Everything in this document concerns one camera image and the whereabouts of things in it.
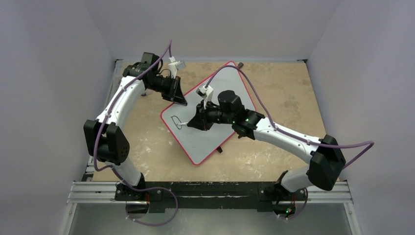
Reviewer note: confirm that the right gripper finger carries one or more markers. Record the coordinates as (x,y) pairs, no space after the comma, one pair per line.
(201,111)
(198,122)

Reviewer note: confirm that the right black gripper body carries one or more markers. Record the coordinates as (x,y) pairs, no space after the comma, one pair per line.
(203,114)

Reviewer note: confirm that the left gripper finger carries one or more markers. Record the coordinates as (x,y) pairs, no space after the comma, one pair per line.
(176,96)
(176,85)

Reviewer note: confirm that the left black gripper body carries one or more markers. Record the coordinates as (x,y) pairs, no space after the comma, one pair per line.
(165,86)

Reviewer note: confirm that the red framed whiteboard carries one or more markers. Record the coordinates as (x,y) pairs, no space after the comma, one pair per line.
(197,144)

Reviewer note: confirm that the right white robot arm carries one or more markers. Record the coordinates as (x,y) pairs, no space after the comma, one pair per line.
(323,157)

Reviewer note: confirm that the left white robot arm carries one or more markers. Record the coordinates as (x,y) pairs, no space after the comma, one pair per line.
(106,142)

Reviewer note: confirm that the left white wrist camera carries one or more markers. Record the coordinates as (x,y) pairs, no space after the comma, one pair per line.
(174,66)

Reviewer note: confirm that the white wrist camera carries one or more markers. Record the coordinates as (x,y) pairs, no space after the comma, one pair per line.
(206,92)
(174,66)

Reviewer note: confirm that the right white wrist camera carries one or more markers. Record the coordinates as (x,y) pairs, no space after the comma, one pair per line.
(206,92)

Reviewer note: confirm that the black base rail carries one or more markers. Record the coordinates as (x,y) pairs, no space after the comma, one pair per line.
(259,196)

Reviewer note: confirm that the aluminium frame rail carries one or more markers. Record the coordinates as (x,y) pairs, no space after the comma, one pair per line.
(104,192)

